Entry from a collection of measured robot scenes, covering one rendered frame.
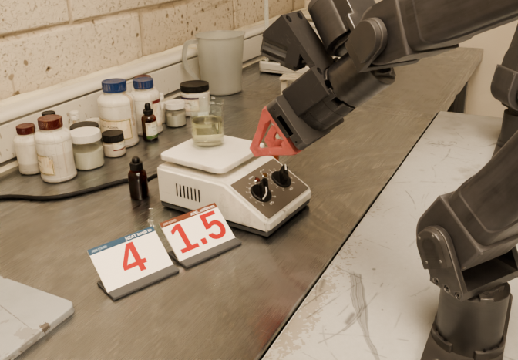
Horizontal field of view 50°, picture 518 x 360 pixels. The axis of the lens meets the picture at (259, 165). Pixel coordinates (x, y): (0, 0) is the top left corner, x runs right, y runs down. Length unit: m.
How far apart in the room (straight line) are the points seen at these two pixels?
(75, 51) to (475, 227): 0.95
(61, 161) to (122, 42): 0.45
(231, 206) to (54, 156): 0.35
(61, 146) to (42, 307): 0.38
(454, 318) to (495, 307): 0.04
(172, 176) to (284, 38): 0.30
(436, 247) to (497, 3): 0.22
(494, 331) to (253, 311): 0.25
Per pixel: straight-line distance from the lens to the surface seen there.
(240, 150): 0.84
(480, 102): 2.19
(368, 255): 0.75
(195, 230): 0.76
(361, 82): 0.61
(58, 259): 0.79
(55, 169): 1.01
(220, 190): 0.79
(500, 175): 0.50
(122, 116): 1.12
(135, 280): 0.71
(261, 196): 0.78
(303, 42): 0.65
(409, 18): 0.54
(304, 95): 0.64
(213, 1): 1.69
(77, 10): 1.27
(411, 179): 0.98
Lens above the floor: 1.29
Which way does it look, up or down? 23 degrees down
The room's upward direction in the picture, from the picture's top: 1 degrees counter-clockwise
